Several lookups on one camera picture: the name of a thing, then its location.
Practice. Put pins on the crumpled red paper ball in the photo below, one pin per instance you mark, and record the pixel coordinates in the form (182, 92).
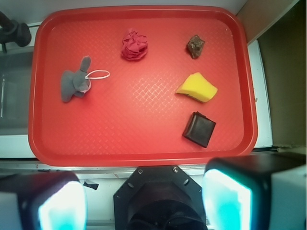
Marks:
(134, 45)

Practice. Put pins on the grey metal sink basin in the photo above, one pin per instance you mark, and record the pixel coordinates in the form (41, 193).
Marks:
(15, 79)

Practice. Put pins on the grey plush bunny toy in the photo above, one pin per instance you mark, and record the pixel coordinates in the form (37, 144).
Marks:
(79, 83)

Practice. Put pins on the black octagonal mount plate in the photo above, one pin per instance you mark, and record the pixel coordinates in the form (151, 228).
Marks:
(159, 198)

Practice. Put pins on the small black tape scrap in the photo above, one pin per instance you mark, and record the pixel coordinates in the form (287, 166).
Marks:
(90, 184)

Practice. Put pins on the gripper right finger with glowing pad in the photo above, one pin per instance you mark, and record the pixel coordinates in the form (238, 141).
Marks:
(263, 191)

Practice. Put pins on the brown rock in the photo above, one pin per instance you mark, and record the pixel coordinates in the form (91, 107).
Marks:
(195, 46)

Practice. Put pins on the black leather wallet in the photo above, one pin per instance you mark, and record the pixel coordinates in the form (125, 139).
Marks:
(199, 129)

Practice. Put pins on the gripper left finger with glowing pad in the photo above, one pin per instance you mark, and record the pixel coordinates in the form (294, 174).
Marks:
(42, 201)

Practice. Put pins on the red plastic tray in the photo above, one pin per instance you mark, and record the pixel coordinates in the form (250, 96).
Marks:
(135, 117)

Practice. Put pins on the yellow sponge wedge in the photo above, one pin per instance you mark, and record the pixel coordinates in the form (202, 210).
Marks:
(197, 87)

